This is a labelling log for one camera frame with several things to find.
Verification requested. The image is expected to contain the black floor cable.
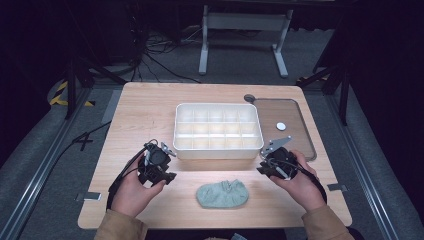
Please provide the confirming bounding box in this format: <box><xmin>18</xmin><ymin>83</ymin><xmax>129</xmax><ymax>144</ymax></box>
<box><xmin>46</xmin><ymin>120</ymin><xmax>112</xmax><ymax>171</ymax></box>

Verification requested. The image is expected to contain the white compartment storage box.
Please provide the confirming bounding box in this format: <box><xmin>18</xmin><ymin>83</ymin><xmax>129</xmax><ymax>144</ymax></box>
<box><xmin>172</xmin><ymin>102</ymin><xmax>265</xmax><ymax>161</ymax></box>

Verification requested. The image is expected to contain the right hand-held gripper cable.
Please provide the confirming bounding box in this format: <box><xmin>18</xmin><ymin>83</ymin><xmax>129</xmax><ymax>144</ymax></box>
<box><xmin>298</xmin><ymin>164</ymin><xmax>328</xmax><ymax>204</ymax></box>

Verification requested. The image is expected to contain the person's right hand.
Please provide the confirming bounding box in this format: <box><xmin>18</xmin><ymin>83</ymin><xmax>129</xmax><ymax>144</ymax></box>
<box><xmin>269</xmin><ymin>149</ymin><xmax>327</xmax><ymax>213</ymax></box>

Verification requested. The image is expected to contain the transparent box lid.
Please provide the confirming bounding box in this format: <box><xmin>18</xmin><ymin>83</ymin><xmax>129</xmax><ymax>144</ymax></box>
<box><xmin>252</xmin><ymin>97</ymin><xmax>318</xmax><ymax>163</ymax></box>

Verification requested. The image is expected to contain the aluminium floor rail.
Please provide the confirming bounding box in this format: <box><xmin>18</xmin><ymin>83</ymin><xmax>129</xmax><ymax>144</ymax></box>
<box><xmin>0</xmin><ymin>85</ymin><xmax>93</xmax><ymax>240</ymax></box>
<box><xmin>326</xmin><ymin>93</ymin><xmax>403</xmax><ymax>240</ymax></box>

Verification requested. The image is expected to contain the black tripod stand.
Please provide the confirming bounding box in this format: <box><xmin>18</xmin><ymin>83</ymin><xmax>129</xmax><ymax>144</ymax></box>
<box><xmin>295</xmin><ymin>61</ymin><xmax>352</xmax><ymax>127</ymax></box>
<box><xmin>63</xmin><ymin>54</ymin><xmax>128</xmax><ymax>120</ymax></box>

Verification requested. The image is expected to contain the hand-held gripper cable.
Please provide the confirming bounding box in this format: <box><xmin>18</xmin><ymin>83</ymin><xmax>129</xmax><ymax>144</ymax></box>
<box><xmin>298</xmin><ymin>164</ymin><xmax>328</xmax><ymax>204</ymax></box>
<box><xmin>105</xmin><ymin>146</ymin><xmax>149</xmax><ymax>212</ymax></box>

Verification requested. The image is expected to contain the black floor tape mark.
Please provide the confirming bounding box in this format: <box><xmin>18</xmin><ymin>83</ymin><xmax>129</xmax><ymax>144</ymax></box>
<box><xmin>71</xmin><ymin>131</ymin><xmax>95</xmax><ymax>152</ymax></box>

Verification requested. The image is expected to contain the white metal table frame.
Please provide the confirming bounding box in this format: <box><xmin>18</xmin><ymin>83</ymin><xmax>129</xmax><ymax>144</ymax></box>
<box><xmin>198</xmin><ymin>4</ymin><xmax>295</xmax><ymax>79</ymax></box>

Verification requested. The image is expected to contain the person's left hand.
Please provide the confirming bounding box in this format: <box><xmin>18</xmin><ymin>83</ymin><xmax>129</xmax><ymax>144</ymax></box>
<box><xmin>110</xmin><ymin>153</ymin><xmax>167</xmax><ymax>219</ymax></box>

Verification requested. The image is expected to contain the left hand-held gripper cable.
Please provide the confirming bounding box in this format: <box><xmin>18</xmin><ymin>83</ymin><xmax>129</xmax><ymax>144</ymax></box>
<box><xmin>105</xmin><ymin>146</ymin><xmax>149</xmax><ymax>212</ymax></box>

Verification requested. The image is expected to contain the light green sock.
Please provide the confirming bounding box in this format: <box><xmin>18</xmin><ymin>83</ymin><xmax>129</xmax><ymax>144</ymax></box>
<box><xmin>195</xmin><ymin>178</ymin><xmax>250</xmax><ymax>210</ymax></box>

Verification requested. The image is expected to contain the grey flat floor plate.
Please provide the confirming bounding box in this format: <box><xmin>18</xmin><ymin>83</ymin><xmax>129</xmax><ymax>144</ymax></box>
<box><xmin>100</xmin><ymin>88</ymin><xmax>123</xmax><ymax>125</ymax></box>

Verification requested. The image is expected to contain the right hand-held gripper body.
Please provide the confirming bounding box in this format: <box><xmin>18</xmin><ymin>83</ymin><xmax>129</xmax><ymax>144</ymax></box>
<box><xmin>256</xmin><ymin>135</ymin><xmax>300</xmax><ymax>181</ymax></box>

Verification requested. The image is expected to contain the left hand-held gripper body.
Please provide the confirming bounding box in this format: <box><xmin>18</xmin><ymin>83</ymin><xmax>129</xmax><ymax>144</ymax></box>
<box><xmin>137</xmin><ymin>139</ymin><xmax>178</xmax><ymax>186</ymax></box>

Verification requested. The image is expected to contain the tangle of black floor cables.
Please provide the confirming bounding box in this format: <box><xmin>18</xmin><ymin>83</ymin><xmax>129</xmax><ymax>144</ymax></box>
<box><xmin>128</xmin><ymin>26</ymin><xmax>203</xmax><ymax>85</ymax></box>

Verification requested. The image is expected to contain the grey tape piece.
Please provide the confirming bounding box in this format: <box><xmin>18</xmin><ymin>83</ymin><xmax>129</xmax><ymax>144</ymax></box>
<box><xmin>326</xmin><ymin>182</ymin><xmax>349</xmax><ymax>193</ymax></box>
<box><xmin>74</xmin><ymin>191</ymin><xmax>103</xmax><ymax>203</ymax></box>

